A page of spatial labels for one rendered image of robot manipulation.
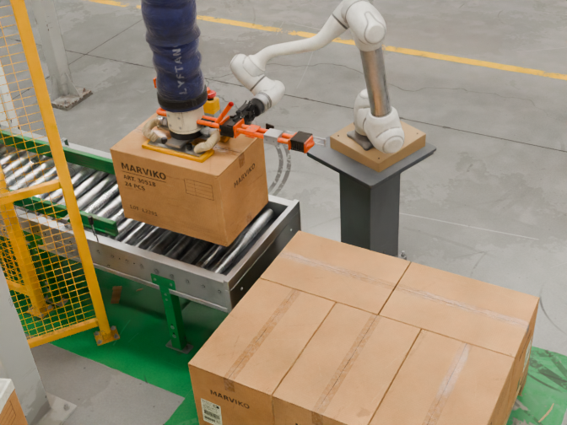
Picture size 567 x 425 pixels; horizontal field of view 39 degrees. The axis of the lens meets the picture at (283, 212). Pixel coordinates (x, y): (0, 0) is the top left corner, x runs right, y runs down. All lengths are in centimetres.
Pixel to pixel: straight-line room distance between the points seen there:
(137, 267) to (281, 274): 73
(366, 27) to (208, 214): 109
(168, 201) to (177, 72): 64
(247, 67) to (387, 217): 122
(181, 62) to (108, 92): 334
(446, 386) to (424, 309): 44
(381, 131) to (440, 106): 239
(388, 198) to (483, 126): 179
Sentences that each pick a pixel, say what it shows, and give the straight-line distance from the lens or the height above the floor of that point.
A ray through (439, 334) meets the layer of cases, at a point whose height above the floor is 54.
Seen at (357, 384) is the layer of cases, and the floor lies 54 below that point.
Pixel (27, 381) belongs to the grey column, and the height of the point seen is 28.
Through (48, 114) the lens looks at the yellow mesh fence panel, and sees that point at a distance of 359.
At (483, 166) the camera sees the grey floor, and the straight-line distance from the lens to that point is 551.
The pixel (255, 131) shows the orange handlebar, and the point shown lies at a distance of 348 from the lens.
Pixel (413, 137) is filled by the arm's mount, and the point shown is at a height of 82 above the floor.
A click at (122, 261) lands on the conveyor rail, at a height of 51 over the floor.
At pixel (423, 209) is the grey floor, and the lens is 506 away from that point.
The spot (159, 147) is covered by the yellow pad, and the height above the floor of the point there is 109.
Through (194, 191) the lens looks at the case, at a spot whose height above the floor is 95.
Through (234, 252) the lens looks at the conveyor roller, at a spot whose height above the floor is 54.
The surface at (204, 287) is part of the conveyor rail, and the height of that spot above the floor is 52.
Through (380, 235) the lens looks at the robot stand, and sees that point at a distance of 443.
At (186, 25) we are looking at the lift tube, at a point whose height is 167.
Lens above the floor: 296
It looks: 36 degrees down
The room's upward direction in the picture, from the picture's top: 4 degrees counter-clockwise
